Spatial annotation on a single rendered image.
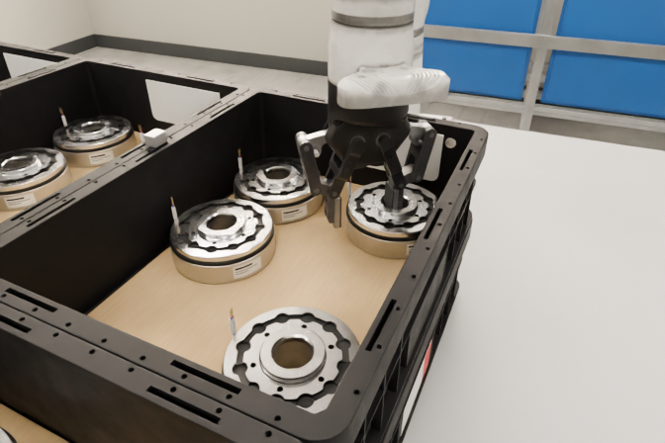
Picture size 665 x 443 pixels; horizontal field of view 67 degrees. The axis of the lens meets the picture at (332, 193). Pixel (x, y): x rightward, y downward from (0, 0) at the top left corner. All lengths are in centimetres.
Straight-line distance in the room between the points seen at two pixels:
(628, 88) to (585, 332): 182
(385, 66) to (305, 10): 310
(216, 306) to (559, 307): 43
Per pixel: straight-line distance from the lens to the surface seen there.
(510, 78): 239
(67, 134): 77
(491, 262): 74
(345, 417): 27
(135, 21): 433
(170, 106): 75
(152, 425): 31
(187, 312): 47
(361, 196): 55
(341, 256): 51
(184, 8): 401
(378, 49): 42
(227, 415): 28
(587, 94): 241
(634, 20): 234
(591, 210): 92
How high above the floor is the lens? 116
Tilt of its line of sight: 32 degrees down
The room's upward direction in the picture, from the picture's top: straight up
